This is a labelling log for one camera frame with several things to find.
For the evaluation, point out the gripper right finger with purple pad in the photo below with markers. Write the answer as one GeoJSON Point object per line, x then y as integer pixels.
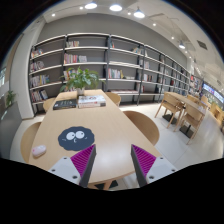
{"type": "Point", "coordinates": [149, 168]}

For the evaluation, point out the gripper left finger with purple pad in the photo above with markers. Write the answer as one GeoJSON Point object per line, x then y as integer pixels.
{"type": "Point", "coordinates": [76, 169]}

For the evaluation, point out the dark cartoon face mouse pad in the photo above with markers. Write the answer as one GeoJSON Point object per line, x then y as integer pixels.
{"type": "Point", "coordinates": [76, 138]}

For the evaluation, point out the white computer mouse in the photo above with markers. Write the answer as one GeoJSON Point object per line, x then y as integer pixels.
{"type": "Point", "coordinates": [38, 150]}

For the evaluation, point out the wooden chair near right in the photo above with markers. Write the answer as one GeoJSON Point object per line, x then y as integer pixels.
{"type": "Point", "coordinates": [148, 128]}

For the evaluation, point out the wooden chair near left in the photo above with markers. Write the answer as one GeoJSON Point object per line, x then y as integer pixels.
{"type": "Point", "coordinates": [27, 140]}

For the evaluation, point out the black book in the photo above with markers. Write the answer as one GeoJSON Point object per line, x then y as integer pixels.
{"type": "Point", "coordinates": [64, 104]}

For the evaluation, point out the stack of white books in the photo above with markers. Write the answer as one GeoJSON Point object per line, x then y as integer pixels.
{"type": "Point", "coordinates": [91, 101]}

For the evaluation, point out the wooden chair far left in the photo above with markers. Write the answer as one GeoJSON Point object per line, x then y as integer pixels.
{"type": "Point", "coordinates": [47, 103]}

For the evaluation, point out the wooden chair far right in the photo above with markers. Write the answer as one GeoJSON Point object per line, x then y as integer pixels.
{"type": "Point", "coordinates": [114, 97]}

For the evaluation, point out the potted green plant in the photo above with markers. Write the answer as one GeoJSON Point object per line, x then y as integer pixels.
{"type": "Point", "coordinates": [79, 80]}

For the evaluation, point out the large grey bookshelf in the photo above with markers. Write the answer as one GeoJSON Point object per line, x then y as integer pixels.
{"type": "Point", "coordinates": [136, 71]}

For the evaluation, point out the small plant at left wall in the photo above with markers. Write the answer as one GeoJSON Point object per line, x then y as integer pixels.
{"type": "Point", "coordinates": [10, 98]}

